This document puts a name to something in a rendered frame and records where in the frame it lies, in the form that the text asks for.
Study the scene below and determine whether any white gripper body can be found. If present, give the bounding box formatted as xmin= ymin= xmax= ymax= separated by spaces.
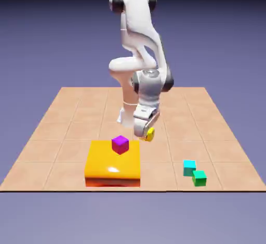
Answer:
xmin=133 ymin=111 xmax=161 ymax=138

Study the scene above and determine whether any small yellow cube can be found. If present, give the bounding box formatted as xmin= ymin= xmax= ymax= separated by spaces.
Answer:
xmin=139 ymin=126 xmax=156 ymax=143

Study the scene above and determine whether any small purple cube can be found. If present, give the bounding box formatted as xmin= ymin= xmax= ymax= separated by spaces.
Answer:
xmin=111 ymin=135 xmax=130 ymax=156

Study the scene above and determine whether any small cyan cube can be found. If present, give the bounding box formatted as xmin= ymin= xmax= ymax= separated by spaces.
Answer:
xmin=182 ymin=160 xmax=197 ymax=177

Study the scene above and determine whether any small green cube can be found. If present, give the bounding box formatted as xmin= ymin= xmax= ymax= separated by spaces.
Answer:
xmin=191 ymin=170 xmax=208 ymax=187

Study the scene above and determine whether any large orange box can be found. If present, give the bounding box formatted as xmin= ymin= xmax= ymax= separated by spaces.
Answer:
xmin=84 ymin=140 xmax=141 ymax=188

